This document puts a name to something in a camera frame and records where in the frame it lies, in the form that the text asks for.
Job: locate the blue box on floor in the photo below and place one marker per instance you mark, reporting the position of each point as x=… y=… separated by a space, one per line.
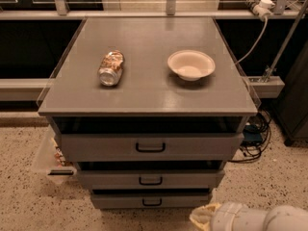
x=252 y=133

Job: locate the grey drawer cabinet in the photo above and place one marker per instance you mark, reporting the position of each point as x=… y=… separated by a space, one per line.
x=147 y=86

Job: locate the black bottom drawer handle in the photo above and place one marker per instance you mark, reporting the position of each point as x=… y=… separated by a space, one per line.
x=152 y=202

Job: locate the metal diagonal strut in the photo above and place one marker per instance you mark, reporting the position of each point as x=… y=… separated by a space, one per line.
x=269 y=70

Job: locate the white paper bowl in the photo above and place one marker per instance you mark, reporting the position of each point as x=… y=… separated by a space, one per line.
x=191 y=65

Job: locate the grey top drawer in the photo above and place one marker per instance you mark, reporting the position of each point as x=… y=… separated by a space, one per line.
x=179 y=147

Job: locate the black top drawer handle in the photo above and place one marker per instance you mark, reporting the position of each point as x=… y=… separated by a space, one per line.
x=147 y=148

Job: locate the black drawer handle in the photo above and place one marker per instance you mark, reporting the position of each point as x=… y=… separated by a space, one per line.
x=147 y=148
x=157 y=181
x=152 y=202

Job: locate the grey drawer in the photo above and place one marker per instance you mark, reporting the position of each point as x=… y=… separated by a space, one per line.
x=129 y=179
x=134 y=200
x=179 y=147

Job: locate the crushed soda can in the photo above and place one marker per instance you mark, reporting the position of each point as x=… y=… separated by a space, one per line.
x=111 y=68

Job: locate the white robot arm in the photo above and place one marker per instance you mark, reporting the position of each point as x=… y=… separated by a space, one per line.
x=233 y=216

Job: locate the grey middle drawer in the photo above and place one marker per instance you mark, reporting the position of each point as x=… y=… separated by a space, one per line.
x=129 y=179

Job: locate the dark cabinet at right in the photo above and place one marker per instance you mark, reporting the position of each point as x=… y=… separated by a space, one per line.
x=291 y=106

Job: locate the grey bottom drawer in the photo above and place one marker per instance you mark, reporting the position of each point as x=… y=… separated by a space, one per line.
x=134 y=200

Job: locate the black middle drawer handle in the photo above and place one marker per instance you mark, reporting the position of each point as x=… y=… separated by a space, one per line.
x=157 y=181

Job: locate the white power strip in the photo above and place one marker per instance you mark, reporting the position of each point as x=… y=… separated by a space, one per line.
x=261 y=8

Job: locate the clear plastic side bin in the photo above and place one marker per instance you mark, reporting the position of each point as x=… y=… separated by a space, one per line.
x=48 y=161

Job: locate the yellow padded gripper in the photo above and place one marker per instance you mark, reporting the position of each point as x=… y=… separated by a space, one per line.
x=221 y=218

